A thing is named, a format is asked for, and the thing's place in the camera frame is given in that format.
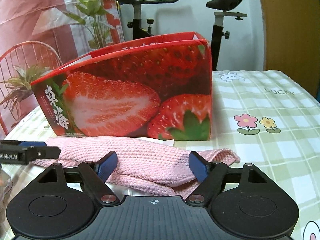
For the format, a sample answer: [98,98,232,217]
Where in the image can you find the pink knitted cloth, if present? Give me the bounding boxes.
[31,135,241,197]

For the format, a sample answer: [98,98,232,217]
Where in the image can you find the checkered floral tablecloth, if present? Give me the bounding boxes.
[0,69,320,240]

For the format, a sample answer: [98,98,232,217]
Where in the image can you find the red strawberry cardboard box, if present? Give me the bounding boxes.
[31,32,213,141]

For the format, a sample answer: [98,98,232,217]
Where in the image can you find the pink printed backdrop curtain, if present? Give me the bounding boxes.
[1,0,124,137]

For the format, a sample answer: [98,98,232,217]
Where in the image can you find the brown wooden door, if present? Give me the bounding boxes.
[261,0,319,96]

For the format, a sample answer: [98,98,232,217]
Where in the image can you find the black exercise bike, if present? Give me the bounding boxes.
[116,0,248,70]

